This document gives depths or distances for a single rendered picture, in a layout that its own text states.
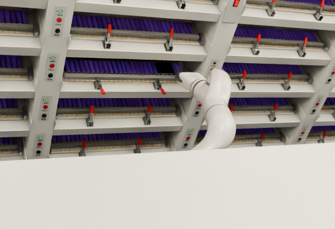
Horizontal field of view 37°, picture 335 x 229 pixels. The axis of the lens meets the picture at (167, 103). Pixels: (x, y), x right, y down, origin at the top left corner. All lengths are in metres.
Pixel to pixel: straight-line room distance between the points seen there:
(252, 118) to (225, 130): 1.01
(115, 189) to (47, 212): 0.07
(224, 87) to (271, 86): 0.70
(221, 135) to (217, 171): 1.05
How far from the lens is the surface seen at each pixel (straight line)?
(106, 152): 2.36
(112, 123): 2.23
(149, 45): 2.07
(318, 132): 3.04
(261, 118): 2.62
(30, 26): 1.94
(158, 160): 0.52
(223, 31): 2.14
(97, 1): 1.88
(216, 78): 1.86
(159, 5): 1.98
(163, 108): 2.34
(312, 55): 2.53
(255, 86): 2.46
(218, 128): 1.58
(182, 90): 2.23
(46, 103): 2.05
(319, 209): 0.55
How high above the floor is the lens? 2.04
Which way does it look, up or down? 32 degrees down
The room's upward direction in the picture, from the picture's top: 17 degrees clockwise
